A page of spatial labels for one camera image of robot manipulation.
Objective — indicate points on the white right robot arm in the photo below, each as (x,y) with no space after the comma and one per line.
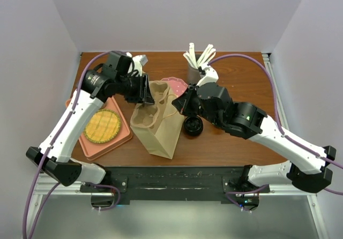
(306,165)

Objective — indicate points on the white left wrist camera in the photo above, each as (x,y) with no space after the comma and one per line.
(138,62)

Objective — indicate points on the grey straw holder cup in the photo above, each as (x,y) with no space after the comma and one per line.
(193,75)

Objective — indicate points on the beige paper takeout bag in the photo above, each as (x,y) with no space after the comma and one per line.
(162,141)

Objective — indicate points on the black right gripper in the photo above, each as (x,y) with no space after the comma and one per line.
(183,103)

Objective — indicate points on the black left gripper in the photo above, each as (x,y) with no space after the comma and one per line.
(143,94)

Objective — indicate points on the yellow green woven coaster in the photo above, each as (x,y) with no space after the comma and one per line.
(103,127)

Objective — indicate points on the pink polka dot plate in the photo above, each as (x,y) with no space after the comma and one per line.
(178,85)

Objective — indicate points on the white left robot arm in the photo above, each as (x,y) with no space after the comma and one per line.
(121,74)

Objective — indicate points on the beige cardboard cup carrier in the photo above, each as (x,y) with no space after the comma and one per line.
(150,116)

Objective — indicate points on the white paper straw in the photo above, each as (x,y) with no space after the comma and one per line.
(207,55)
(190,60)
(192,55)

